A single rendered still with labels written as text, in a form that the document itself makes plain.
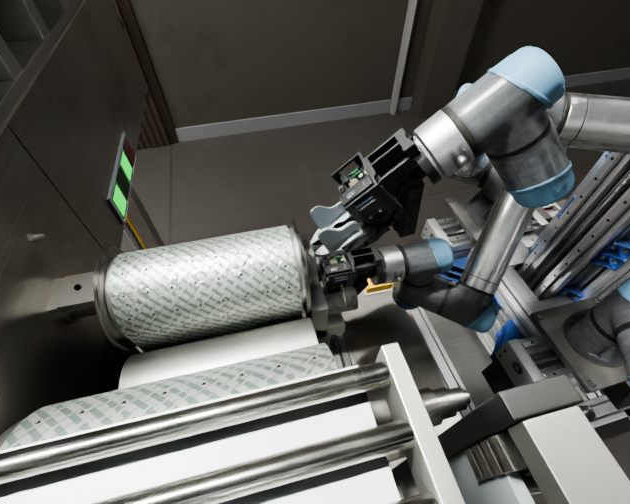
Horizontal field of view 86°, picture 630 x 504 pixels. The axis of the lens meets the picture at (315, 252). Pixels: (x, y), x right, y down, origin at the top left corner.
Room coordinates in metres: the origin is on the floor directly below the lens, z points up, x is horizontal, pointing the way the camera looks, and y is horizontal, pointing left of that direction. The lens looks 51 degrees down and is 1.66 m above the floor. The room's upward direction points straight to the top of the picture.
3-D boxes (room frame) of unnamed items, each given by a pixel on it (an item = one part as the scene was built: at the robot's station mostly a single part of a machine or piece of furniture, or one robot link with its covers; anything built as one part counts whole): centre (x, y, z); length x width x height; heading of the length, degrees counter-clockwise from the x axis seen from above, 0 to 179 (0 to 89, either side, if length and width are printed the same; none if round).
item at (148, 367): (0.16, 0.12, 1.17); 0.26 x 0.12 x 0.12; 103
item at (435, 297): (0.42, -0.24, 1.01); 0.11 x 0.08 x 0.11; 60
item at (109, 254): (0.25, 0.27, 1.25); 0.15 x 0.01 x 0.15; 13
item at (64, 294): (0.24, 0.32, 1.28); 0.06 x 0.05 x 0.02; 103
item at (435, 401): (0.09, -0.11, 1.33); 0.06 x 0.03 x 0.03; 103
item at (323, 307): (0.28, -0.02, 1.05); 0.06 x 0.05 x 0.31; 103
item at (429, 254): (0.43, -0.22, 1.11); 0.11 x 0.08 x 0.09; 103
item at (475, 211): (0.86, -0.62, 0.87); 0.15 x 0.15 x 0.10
